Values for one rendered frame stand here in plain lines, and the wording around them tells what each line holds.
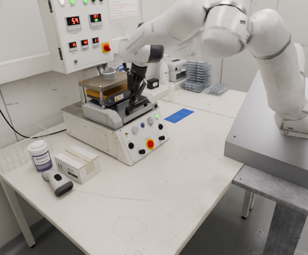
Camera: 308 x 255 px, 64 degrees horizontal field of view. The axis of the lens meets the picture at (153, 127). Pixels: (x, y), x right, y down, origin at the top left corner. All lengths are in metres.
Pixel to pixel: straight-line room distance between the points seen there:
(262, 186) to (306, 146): 0.25
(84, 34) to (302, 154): 1.17
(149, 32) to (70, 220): 0.74
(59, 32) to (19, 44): 0.35
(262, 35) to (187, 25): 0.20
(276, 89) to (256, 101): 0.45
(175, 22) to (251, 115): 0.69
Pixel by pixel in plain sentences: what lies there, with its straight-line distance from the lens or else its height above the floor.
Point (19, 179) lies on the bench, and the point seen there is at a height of 0.75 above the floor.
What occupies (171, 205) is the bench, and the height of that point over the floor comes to 0.75.
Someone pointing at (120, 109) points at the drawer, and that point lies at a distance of 1.29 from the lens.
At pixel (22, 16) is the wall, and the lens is 1.63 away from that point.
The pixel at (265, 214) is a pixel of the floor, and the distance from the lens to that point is 2.15.
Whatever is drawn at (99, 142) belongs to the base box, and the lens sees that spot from 1.35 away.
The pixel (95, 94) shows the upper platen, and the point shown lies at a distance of 1.33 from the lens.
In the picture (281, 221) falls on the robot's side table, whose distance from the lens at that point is 1.52.
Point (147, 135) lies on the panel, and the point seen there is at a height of 0.83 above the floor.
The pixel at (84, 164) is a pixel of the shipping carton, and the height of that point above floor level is 0.84.
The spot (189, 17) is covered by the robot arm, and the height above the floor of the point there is 1.43.
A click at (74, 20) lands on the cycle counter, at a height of 1.40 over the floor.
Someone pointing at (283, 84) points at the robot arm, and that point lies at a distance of 0.87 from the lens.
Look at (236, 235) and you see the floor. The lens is 1.96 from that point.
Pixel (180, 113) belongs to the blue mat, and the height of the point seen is 0.75.
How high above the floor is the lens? 1.50
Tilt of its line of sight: 28 degrees down
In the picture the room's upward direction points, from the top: 3 degrees counter-clockwise
